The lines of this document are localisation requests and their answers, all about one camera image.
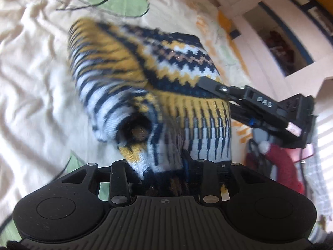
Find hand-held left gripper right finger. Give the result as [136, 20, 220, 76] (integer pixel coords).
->
[183, 149, 262, 205]

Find grey cloth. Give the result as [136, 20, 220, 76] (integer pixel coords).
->
[252, 127, 277, 147]

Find red cloth with white pompom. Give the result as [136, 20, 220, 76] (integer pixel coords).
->
[245, 139, 305, 195]

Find white cabinet with navy trim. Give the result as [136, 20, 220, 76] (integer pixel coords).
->
[217, 0, 333, 98]

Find light plaid cloth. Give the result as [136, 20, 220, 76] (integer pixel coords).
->
[302, 130, 333, 231]

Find white printed bed sheet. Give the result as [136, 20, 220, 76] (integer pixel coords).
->
[0, 0, 261, 241]

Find navy yellow patterned knit sweater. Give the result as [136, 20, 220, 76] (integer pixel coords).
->
[67, 17, 234, 196]

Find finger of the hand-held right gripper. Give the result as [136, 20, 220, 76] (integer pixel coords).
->
[230, 104, 287, 137]
[197, 75, 246, 103]

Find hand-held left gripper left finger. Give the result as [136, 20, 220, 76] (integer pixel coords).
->
[62, 160, 130, 205]

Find dark red item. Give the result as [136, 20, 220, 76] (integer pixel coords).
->
[262, 31, 308, 76]

